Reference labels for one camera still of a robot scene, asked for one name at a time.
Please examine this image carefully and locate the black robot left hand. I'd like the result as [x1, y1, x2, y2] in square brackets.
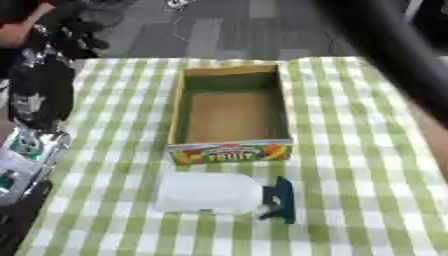
[7, 18, 112, 132]

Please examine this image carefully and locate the cardboard box with green inside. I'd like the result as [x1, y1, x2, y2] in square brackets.
[166, 63, 296, 166]

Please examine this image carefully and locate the white spray bottle, dark trigger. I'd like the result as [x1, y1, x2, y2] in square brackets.
[154, 171, 298, 225]

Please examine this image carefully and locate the white cable on floor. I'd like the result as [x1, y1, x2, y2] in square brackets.
[164, 0, 198, 43]

